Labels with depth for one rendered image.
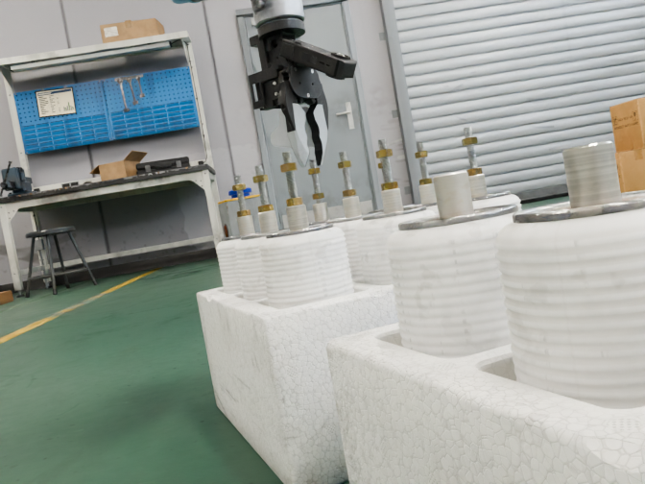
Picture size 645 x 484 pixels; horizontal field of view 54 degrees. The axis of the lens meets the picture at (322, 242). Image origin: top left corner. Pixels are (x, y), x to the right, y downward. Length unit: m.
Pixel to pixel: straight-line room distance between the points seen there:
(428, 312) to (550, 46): 6.05
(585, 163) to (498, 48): 5.91
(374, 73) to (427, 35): 0.58
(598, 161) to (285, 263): 0.41
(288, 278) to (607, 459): 0.47
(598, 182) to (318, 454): 0.43
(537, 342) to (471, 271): 0.09
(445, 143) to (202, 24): 2.40
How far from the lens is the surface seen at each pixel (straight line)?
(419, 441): 0.36
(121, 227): 5.88
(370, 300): 0.65
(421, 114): 5.89
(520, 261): 0.29
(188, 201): 5.78
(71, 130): 5.89
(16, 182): 5.24
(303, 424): 0.64
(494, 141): 6.07
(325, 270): 0.66
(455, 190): 0.40
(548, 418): 0.27
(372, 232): 0.71
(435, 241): 0.37
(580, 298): 0.28
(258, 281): 0.78
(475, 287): 0.37
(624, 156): 4.27
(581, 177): 0.31
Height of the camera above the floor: 0.27
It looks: 3 degrees down
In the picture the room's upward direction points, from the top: 10 degrees counter-clockwise
